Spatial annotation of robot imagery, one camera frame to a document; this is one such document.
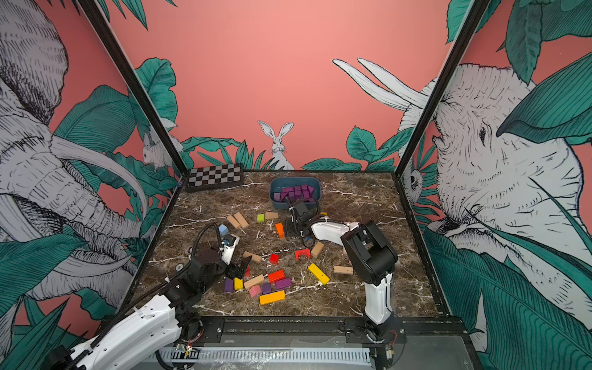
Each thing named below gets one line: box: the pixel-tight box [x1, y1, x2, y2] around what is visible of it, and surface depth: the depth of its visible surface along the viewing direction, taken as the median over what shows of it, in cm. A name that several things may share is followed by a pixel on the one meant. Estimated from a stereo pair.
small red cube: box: [269, 253, 280, 265], surface depth 92 cm
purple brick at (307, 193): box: [301, 184, 316, 203], surface depth 113 cm
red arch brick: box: [294, 248, 312, 261], surface depth 92 cm
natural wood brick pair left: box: [226, 211, 249, 229], surface depth 103 cm
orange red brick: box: [267, 269, 286, 283], surface depth 87 cm
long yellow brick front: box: [259, 289, 286, 306], surface depth 81 cm
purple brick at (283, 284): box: [275, 278, 293, 290], surface depth 85 cm
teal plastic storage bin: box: [269, 176, 323, 209], surface depth 113 cm
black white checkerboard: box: [185, 162, 245, 192], surface depth 117 cm
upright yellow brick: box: [233, 277, 244, 291], surface depth 84 cm
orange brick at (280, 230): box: [275, 222, 285, 239], surface depth 98 cm
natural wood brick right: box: [333, 265, 354, 276], surface depth 89 cm
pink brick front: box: [249, 285, 262, 298], surface depth 83 cm
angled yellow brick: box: [307, 262, 331, 286], surface depth 88 cm
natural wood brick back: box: [265, 211, 280, 219], surface depth 106 cm
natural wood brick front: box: [243, 274, 265, 290], surface depth 85 cm
